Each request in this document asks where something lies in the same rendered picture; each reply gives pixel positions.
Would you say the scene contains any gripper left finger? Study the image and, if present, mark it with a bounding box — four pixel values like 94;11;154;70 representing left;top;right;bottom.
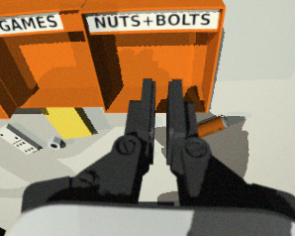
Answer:
21;78;156;213

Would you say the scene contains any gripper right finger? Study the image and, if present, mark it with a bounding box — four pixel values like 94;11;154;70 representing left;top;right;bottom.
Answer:
166;79;295;220

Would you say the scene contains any orange aa battery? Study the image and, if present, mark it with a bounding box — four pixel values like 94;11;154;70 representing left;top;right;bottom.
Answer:
198;115;229;138

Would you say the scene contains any grey hex nut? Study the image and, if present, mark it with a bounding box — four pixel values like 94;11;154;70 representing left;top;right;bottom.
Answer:
48;136;62;150

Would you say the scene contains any orange bin with nuts and bolts label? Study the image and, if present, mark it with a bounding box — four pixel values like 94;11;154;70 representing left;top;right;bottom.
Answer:
0;0;226;119

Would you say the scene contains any white domino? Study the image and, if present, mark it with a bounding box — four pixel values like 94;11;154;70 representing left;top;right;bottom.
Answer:
0;124;40;154

